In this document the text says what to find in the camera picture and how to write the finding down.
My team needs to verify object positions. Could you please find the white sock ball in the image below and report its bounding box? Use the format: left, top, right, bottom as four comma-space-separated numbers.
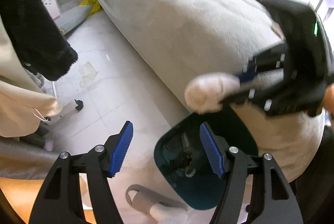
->
184, 72, 241, 114

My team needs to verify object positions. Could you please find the dark teal trash bin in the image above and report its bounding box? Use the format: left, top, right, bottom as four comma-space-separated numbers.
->
153, 106, 259, 210

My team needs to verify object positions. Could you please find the person's right hand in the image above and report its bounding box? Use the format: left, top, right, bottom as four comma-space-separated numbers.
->
323, 84, 334, 120

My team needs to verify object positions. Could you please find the white clothes rack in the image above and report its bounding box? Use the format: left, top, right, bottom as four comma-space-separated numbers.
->
23, 61, 85, 151

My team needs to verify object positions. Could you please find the beige trench coat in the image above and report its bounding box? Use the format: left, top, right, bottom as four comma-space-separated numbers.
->
0, 24, 54, 137

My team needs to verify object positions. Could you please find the grey-green bed with sheet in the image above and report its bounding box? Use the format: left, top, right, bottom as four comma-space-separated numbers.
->
99, 0, 325, 182

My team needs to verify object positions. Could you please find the yellow bag on floor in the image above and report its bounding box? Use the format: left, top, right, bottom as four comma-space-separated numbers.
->
79, 0, 102, 15

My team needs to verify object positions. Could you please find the black fuzzy garment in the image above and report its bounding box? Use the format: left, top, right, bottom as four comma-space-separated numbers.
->
1, 0, 78, 81

